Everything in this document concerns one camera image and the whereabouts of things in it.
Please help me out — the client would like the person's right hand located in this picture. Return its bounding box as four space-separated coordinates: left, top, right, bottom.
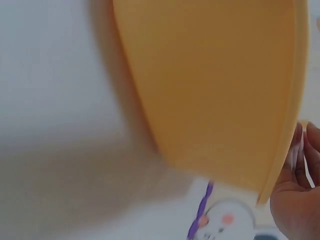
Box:
269 121 320 240

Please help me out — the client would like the orange plastic basin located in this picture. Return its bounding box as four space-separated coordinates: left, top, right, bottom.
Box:
111 0 310 207

